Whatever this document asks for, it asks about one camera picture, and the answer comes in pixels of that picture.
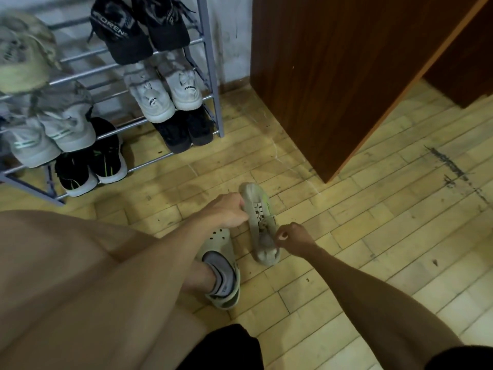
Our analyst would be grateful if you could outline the black sneaker with white print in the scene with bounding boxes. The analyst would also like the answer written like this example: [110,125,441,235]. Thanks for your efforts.
[131,0,192,52]
[89,0,154,66]

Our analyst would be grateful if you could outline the brown wooden door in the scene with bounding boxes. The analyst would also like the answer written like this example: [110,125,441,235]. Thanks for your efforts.
[250,0,493,184]

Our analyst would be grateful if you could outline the person's right forearm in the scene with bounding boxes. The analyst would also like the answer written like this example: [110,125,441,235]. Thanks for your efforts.
[304,243,464,370]

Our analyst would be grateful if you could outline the beige clog sandal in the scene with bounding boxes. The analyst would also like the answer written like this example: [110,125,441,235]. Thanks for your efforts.
[194,227,242,311]

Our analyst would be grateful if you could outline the person's left hand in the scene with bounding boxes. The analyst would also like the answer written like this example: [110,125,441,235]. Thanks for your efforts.
[200,192,250,230]

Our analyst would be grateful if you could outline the person's leg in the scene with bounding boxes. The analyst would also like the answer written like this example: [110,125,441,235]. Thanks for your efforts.
[180,261,216,294]

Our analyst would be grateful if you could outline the plain black shoe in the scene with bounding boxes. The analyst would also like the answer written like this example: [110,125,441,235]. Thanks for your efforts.
[153,111,192,155]
[185,105,215,146]

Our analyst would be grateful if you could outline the black sneaker with white sole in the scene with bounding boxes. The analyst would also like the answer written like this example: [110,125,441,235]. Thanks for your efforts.
[55,150,99,198]
[89,117,128,185]

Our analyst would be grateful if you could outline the person's left forearm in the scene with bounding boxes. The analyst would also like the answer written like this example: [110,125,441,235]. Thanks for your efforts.
[58,214,216,370]

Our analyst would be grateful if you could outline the grey metal shoe rack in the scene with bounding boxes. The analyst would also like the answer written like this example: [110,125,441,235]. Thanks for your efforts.
[0,0,225,207]

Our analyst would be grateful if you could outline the camouflage sneaker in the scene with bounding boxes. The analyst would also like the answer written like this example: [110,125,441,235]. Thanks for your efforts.
[0,11,63,95]

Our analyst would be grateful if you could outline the person's right hand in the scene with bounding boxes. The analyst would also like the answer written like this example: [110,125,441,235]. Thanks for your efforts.
[274,223,317,259]

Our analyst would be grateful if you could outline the beige shirt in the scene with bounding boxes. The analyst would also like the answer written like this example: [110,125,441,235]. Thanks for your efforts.
[0,210,210,370]

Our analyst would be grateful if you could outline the black shorts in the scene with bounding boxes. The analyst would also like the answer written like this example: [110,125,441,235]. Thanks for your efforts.
[176,323,493,370]

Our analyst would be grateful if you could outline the grey sneaker with green accent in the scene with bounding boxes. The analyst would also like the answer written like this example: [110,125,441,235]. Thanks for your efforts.
[238,182,282,266]

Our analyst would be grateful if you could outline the grey sock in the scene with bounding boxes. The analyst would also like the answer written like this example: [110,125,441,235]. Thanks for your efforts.
[202,251,236,298]

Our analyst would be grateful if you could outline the grey sneaker with green stripes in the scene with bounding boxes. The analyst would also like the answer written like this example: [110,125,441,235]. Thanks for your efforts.
[0,113,62,169]
[36,100,97,153]

